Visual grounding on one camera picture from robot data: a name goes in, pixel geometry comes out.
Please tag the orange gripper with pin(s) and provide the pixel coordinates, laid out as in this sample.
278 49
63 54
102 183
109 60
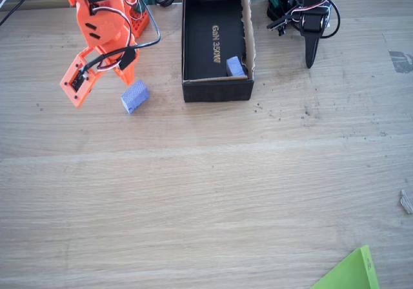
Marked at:
113 54

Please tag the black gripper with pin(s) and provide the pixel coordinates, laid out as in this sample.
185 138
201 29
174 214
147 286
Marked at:
311 45

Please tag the purple foam block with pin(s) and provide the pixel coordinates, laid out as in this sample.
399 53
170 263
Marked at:
135 96
236 66

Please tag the black cardboard box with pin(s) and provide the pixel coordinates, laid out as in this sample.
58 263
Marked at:
213 44

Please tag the gray tape patch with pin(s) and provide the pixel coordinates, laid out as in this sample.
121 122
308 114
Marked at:
401 61

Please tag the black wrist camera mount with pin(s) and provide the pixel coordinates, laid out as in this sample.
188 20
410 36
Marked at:
277 24

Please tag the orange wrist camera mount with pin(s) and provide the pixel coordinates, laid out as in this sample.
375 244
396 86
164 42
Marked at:
80 91

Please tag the lime green plastic bracket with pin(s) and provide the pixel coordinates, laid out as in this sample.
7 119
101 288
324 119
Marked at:
351 273

